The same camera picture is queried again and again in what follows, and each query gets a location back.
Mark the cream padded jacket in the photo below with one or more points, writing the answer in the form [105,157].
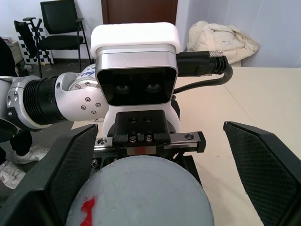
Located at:
[223,40]

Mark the black white checkerboard panel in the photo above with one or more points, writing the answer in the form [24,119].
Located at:
[29,57]

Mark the white sneaker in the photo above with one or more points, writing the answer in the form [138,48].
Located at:
[10,174]
[30,154]

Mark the black folded chair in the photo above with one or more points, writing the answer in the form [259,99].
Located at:
[23,30]

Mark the grey jar lid red mark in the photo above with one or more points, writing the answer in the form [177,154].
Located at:
[141,193]

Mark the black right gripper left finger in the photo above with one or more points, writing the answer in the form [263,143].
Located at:
[54,174]

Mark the black office chair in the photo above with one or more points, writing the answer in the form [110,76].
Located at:
[58,14]

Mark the brown wooden door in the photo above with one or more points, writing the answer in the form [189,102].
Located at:
[141,11]

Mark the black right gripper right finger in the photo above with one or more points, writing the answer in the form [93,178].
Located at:
[265,169]

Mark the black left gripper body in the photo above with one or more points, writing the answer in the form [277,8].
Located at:
[141,124]

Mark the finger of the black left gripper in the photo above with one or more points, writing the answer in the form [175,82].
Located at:
[191,168]

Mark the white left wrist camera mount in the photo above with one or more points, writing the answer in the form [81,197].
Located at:
[134,40]

